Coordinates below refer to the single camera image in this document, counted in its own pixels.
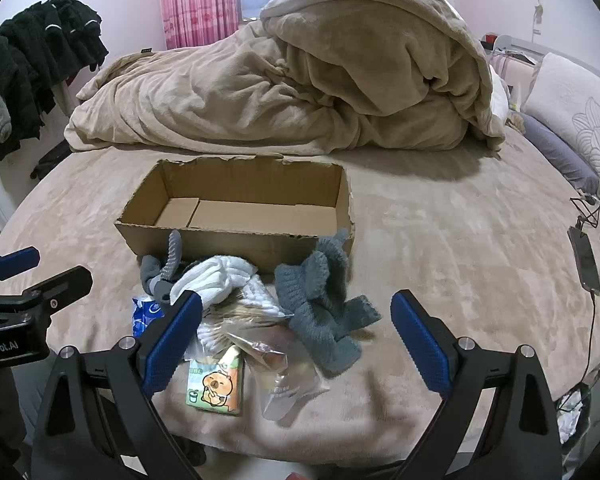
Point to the beige crumpled duvet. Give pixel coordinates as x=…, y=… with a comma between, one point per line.
x=300, y=75

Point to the dark grey knitted sock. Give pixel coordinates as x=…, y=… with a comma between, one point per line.
x=325, y=305

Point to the cotton swab bag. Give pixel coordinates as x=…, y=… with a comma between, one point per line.
x=225, y=322

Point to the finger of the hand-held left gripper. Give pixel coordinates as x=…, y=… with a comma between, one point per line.
x=62, y=285
x=12, y=263

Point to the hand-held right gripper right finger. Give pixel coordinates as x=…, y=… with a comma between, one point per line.
x=422, y=345

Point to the blue tissue pack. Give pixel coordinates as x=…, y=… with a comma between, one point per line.
x=147, y=314

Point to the pile of dark clothes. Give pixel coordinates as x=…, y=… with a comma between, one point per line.
x=30, y=65

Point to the white fluffy sock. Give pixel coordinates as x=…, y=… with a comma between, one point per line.
x=215, y=277

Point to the pink floral curtain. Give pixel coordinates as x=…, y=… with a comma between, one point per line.
x=197, y=0

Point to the grey striped sock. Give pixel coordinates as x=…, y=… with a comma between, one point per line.
x=162, y=275

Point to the white flower-print pillow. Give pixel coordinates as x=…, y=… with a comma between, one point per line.
x=577, y=110

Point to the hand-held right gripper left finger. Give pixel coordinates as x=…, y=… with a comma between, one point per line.
x=172, y=340

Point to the clear plastic snack bag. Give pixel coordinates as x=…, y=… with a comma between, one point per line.
x=280, y=370

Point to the grey-blue pillow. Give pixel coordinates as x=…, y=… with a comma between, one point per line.
x=555, y=150

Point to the beige bed sheet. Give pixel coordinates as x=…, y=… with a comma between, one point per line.
x=455, y=260

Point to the black smartphone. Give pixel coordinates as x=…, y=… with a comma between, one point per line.
x=584, y=260

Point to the green cartoon tissue pack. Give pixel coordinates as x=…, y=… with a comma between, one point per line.
x=216, y=379

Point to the cardboard box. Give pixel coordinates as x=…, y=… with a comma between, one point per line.
x=240, y=212

